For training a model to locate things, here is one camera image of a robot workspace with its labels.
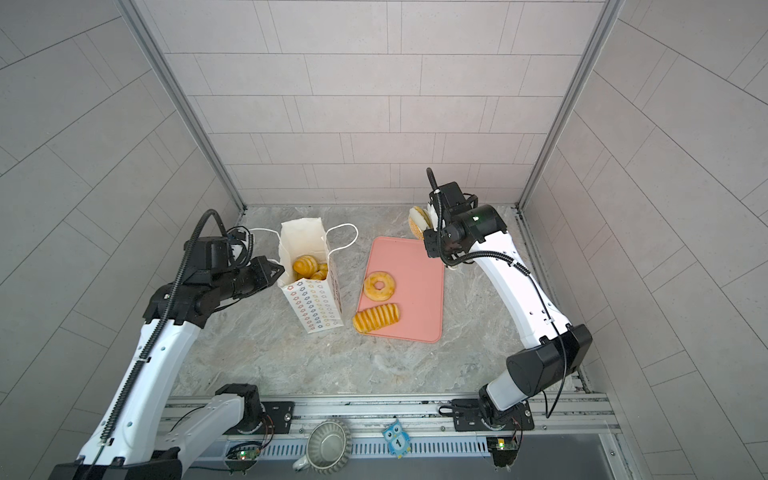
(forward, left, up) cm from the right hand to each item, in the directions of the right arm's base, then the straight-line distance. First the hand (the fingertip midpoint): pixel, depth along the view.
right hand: (432, 244), depth 75 cm
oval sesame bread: (+6, +3, +3) cm, 7 cm away
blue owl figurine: (-38, +12, -23) cm, 46 cm away
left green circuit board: (-39, +46, -21) cm, 64 cm away
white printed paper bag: (-9, +30, -9) cm, 33 cm away
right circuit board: (-41, -13, -26) cm, 51 cm away
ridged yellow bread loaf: (-9, +16, -20) cm, 28 cm away
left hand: (-5, +35, +1) cm, 35 cm away
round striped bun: (+3, +35, -10) cm, 37 cm away
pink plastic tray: (0, +3, -22) cm, 22 cm away
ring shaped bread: (-1, +14, -22) cm, 26 cm away
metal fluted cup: (-38, +28, -24) cm, 53 cm away
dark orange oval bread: (+3, +31, -14) cm, 34 cm away
